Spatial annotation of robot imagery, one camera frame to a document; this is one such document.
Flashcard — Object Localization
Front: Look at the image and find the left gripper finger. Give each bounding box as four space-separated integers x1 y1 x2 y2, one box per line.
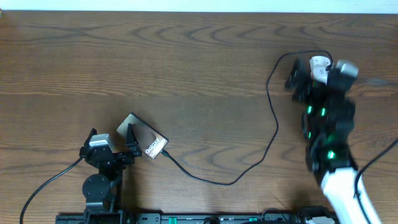
126 123 142 157
79 128 97 157

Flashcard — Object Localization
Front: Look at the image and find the black charger cable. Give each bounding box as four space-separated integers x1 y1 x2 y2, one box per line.
160 49 334 187

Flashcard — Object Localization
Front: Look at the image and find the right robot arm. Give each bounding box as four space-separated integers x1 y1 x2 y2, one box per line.
285 56 381 223

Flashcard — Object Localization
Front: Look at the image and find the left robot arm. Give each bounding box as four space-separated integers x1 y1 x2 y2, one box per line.
79 124 142 223

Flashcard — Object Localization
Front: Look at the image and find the white power strip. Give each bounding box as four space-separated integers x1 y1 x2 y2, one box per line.
309 55 331 85

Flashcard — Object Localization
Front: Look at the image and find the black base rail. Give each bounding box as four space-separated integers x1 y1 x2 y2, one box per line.
55 213 338 224

